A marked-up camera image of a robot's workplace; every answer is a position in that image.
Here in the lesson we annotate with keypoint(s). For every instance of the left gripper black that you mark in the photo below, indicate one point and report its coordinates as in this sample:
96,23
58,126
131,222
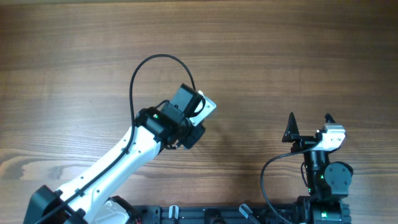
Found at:
188,141

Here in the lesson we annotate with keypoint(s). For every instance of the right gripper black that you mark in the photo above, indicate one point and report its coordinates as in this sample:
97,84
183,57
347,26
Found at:
303,142

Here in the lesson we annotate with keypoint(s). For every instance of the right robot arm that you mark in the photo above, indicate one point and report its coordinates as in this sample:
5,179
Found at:
327,182

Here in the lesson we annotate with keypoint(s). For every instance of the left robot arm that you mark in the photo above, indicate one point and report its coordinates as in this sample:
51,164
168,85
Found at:
88,198

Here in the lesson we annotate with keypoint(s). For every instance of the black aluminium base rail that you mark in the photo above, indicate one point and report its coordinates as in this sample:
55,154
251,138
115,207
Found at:
214,214

